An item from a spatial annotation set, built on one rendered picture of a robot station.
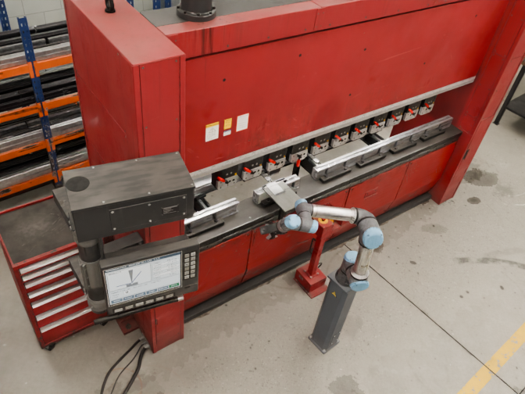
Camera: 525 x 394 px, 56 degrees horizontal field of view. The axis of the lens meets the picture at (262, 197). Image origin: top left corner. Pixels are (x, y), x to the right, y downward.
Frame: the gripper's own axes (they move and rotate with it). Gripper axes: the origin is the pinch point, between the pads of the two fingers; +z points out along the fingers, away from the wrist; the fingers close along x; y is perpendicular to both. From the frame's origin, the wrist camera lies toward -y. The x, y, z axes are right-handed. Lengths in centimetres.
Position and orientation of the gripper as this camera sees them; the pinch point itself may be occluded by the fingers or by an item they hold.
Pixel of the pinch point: (265, 232)
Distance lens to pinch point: 291.9
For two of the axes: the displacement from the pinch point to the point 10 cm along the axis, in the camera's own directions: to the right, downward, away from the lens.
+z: -3.8, 2.4, 8.9
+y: 9.1, -0.9, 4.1
